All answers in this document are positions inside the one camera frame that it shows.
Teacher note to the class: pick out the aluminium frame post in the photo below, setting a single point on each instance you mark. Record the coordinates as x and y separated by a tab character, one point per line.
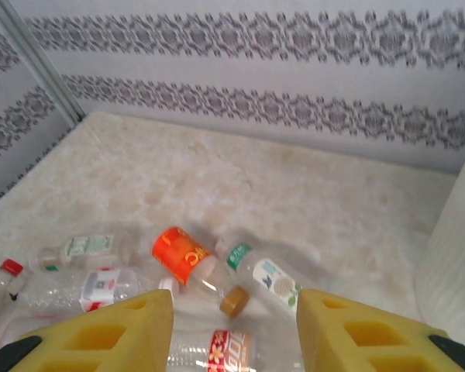
40	58

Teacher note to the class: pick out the green white label bottle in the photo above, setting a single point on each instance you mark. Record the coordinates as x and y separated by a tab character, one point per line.
271	277

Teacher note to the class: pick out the orange label bottle gold cap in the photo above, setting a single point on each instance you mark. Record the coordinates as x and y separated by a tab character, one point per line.
178	252

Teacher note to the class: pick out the cream plastic waste bin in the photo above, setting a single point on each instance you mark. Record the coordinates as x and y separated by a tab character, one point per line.
453	252

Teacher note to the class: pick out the small green label bottle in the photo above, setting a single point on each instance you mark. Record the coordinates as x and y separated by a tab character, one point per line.
85	246

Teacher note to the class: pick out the clear bottle red label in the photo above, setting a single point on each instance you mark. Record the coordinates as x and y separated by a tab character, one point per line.
11	267

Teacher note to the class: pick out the clear bottle white cap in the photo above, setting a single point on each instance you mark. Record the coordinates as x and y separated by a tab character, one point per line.
100	284

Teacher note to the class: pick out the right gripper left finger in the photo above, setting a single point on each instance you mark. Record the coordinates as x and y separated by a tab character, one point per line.
100	341

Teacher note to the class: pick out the red floral label bottle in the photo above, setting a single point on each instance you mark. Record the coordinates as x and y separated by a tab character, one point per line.
228	348

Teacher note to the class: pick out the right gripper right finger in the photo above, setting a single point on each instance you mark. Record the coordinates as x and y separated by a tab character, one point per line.
372	341

